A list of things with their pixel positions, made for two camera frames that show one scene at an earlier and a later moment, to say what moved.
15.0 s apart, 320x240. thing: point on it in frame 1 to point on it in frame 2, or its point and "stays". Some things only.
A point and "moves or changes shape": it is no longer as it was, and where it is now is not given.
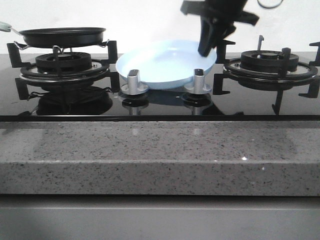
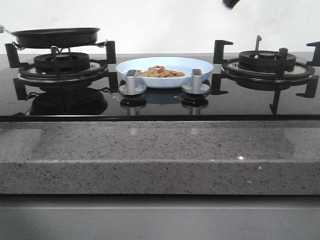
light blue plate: (165, 64) moves or changes shape
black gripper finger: (210, 32) to (230, 4)
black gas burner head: (68, 62) stays
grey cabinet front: (137, 217) stays
